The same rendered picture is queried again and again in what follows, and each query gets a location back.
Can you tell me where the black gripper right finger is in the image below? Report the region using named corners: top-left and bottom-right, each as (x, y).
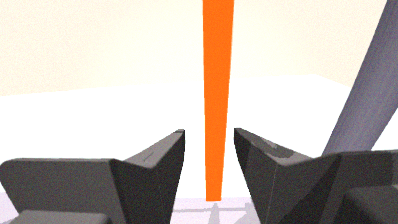
top-left (233, 127), bottom-right (398, 224)

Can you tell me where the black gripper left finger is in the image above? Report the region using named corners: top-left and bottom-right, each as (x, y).
top-left (0, 129), bottom-right (186, 224)

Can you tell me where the orange tapered handle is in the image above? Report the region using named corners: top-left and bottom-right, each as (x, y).
top-left (203, 0), bottom-right (234, 201)

